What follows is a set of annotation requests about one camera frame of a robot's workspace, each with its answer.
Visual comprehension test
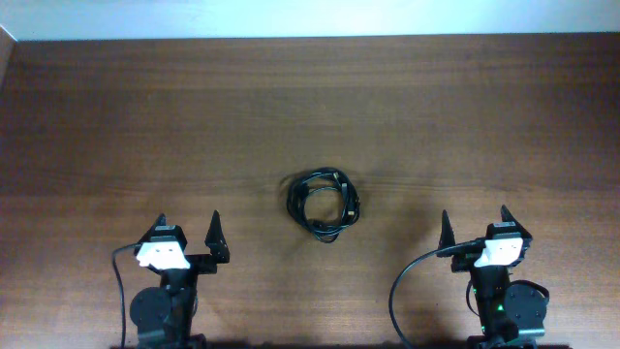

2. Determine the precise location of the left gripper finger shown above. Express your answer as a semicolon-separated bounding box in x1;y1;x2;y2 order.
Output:
204;210;231;264
139;213;167;242

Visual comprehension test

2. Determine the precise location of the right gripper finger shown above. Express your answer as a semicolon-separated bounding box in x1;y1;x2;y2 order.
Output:
500;205;532;238
437;209;456;257

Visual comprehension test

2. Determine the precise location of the black usb cable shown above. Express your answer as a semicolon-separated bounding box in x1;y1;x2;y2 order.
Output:
285;167;361;243
290;169;360;229

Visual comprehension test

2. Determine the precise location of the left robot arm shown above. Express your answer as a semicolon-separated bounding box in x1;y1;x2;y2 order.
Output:
129;211;230;349

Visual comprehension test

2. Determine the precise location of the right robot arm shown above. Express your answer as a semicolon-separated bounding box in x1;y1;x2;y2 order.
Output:
438;206;550;349

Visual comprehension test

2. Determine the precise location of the right camera black cable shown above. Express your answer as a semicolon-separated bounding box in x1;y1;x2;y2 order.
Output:
388;238;488;349

